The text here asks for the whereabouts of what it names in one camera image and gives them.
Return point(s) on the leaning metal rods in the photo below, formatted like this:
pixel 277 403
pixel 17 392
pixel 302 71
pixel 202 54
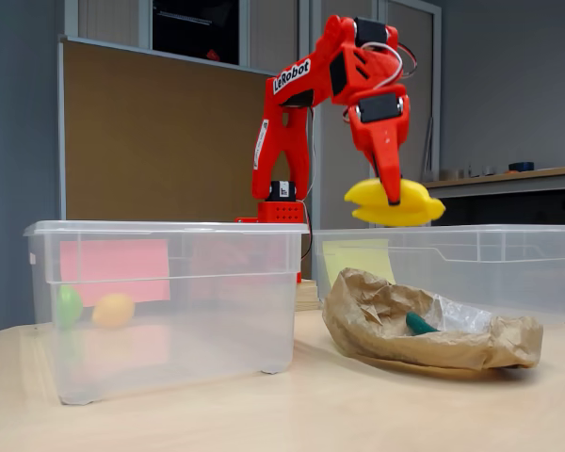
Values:
pixel 428 150

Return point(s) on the brown cork pin board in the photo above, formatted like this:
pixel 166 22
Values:
pixel 169 141

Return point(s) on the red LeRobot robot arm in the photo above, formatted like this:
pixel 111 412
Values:
pixel 273 117

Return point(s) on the tall grey cabinet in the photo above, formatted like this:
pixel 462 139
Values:
pixel 334 155

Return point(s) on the wooden top sideboard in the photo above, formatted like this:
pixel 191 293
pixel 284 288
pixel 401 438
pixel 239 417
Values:
pixel 499 181

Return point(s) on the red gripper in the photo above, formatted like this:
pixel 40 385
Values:
pixel 380 133

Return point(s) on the blue tape roll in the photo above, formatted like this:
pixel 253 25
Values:
pixel 521 166

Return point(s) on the beige tape roll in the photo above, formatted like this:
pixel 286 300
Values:
pixel 452 174

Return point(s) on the green toy apple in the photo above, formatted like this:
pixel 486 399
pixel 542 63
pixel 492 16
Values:
pixel 69 306

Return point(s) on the pink paper note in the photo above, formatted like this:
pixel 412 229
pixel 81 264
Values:
pixel 113 268

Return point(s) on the dark window pane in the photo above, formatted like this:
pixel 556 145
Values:
pixel 193 28

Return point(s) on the dark green toy cucumber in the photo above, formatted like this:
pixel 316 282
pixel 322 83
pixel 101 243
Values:
pixel 416 324

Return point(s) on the yellow paper note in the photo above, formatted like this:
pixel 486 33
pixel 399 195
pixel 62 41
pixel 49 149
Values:
pixel 353 256

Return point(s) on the yellow toy banana bunch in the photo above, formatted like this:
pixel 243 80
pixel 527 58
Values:
pixel 414 207

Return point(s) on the clear plastic bin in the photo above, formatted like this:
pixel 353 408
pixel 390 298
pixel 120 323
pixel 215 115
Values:
pixel 169 339
pixel 522 278

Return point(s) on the crumpled brown paper bag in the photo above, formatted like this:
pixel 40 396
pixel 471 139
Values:
pixel 452 348

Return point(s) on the yellow toy lemon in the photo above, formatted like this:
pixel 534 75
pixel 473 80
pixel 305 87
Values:
pixel 113 311

